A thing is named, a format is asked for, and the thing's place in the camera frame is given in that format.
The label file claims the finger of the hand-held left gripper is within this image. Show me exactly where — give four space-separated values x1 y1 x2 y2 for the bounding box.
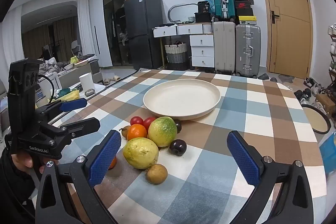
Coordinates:
35 98 88 122
60 117 101 140

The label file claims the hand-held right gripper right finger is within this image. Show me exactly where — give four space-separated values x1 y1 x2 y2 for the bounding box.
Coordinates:
226 131 315 224

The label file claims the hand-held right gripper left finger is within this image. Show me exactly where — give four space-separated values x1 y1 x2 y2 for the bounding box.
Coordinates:
35 130 122 224

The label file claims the yellow round fruit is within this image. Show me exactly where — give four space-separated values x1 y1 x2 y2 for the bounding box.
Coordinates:
123 137 159 169

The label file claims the green speckled round fruit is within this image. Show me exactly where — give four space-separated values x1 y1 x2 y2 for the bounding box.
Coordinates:
148 116 177 147

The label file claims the cream round plate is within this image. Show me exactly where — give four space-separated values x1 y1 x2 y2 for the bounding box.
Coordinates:
143 79 221 120

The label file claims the person's left hand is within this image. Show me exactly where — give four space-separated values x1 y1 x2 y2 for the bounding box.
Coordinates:
10 153 59 174

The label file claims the yellow cloth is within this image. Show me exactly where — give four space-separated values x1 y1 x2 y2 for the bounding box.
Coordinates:
59 90 80 101

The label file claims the white paper towel roll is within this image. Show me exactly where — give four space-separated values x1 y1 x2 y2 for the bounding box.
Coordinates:
79 72 94 95

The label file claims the white side table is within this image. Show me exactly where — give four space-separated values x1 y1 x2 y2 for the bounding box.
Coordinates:
34 82 106 111

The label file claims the checkered tablecloth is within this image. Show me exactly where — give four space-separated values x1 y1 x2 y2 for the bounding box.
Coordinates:
49 69 327 224

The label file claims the white office chair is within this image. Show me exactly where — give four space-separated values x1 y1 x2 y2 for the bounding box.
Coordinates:
71 40 83 56

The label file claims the brown curtain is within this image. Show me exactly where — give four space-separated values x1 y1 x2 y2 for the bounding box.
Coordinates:
22 17 79 62

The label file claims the wardrobe with glass doors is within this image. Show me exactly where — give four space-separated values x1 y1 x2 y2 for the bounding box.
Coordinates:
89 0 141 67

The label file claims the round black rimmed stool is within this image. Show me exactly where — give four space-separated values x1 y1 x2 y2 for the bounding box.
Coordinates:
301 104 332 134

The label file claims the white curtain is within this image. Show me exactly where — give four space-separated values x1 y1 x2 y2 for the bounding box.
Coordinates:
76 0 92 56

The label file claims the black white sneaker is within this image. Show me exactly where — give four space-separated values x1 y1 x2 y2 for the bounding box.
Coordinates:
294 89 313 102
304 77 322 94

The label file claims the grey doormat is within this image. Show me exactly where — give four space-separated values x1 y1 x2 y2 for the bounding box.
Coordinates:
278 74 296 84

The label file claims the brown cardboard box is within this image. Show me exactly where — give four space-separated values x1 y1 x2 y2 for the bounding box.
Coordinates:
315 94 335 115

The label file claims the dark grey refrigerator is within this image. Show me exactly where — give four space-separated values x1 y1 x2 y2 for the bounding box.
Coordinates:
124 0 164 70

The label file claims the silver suitcase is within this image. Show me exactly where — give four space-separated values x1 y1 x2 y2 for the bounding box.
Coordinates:
235 24 261 79

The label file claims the beige suitcase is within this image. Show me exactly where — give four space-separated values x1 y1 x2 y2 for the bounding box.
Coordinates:
212 21 236 75

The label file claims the wicker basket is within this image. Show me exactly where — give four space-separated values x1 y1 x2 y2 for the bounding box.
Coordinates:
164 42 188 70

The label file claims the white desk with drawers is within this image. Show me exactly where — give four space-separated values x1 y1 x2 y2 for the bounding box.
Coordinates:
153 22 214 68

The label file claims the yellow black shoe box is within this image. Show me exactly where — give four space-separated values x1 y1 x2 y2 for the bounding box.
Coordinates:
238 16 256 25

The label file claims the group of sneakers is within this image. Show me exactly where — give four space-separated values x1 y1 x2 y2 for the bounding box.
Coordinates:
328 25 336 75

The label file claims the plain black shoe box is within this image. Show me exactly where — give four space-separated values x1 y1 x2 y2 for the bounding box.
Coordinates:
236 7 255 17

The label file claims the black storage box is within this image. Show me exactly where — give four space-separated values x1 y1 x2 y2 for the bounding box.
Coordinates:
194 12 213 23

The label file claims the wooden door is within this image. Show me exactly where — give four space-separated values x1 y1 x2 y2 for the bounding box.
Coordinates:
255 0 314 80

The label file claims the black printed bag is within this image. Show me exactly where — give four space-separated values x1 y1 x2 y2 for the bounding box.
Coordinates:
197 1 211 14

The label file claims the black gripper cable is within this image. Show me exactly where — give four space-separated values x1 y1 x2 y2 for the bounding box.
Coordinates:
38 74 55 106

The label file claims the oval metal frame mirror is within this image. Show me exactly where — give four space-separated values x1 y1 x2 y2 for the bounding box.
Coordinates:
168 4 198 23

